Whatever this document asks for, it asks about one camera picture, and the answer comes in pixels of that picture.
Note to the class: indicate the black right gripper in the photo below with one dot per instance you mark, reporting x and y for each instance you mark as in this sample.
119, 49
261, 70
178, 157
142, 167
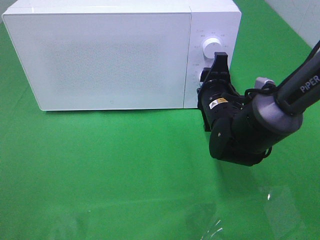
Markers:
217, 98

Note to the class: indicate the white microwave door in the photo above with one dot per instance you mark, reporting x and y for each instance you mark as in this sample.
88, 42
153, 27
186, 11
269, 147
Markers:
103, 61

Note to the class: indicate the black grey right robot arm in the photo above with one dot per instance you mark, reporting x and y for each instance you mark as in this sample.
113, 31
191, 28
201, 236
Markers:
244, 128

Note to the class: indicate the white microwave oven body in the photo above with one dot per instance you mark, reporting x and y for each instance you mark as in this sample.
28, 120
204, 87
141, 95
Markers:
208, 19

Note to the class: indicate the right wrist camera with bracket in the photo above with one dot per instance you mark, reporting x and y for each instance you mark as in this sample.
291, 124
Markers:
260, 82

